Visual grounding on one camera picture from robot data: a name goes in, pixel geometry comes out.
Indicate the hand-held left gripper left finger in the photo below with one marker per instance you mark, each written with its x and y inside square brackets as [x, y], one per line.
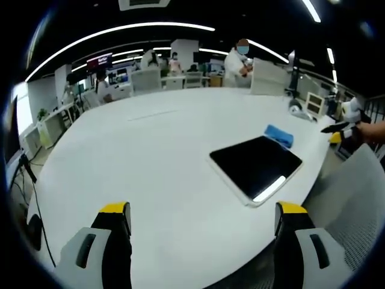
[99, 241]

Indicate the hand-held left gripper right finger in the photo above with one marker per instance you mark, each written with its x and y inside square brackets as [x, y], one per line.
[303, 244]

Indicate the red display screen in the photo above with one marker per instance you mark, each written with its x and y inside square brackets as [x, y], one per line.
[100, 62]

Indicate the dark computer monitor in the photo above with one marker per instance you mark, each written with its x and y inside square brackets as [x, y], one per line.
[11, 135]

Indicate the black monitor on stand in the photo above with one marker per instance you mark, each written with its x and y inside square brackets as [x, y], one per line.
[293, 75]

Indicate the white shelf unit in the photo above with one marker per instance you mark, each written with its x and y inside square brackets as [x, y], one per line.
[53, 126]

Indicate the green potted plant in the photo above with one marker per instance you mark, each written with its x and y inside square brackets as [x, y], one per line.
[42, 114]

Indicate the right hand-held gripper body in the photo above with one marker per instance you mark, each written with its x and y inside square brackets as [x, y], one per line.
[352, 112]

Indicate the white device on table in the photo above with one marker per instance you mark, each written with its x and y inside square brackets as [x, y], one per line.
[297, 109]

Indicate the white storage cabinet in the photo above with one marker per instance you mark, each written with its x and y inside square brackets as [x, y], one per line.
[315, 104]

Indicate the grey mesh office chair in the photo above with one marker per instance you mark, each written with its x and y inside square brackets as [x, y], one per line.
[349, 207]

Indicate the person's right hand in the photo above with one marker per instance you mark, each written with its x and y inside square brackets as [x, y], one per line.
[373, 132]

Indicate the white mesh office chair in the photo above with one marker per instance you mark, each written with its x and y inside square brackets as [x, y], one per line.
[266, 79]
[146, 81]
[192, 79]

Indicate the blue cleaning cloth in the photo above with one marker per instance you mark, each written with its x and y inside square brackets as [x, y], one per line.
[279, 134]

